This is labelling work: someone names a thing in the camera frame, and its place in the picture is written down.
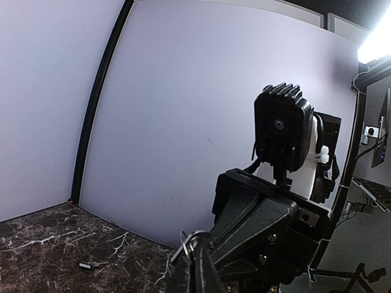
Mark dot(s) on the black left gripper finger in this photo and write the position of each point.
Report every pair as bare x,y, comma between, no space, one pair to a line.
195,272

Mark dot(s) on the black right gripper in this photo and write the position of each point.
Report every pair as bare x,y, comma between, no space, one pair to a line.
262,231

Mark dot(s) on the key with black head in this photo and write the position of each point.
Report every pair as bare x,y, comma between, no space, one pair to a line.
91,265

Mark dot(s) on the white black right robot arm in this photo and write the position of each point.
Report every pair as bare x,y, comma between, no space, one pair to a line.
326,175

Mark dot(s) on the keyboard tray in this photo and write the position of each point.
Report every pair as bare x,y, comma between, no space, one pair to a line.
379,194

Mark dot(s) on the monitor on stand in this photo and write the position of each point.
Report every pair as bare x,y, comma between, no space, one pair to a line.
379,132

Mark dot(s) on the bright light bar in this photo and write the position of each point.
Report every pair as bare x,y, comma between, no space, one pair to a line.
377,44

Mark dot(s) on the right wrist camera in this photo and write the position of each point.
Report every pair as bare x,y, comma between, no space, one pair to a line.
289,136

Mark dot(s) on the black right corner post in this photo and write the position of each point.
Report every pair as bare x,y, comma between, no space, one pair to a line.
94,98

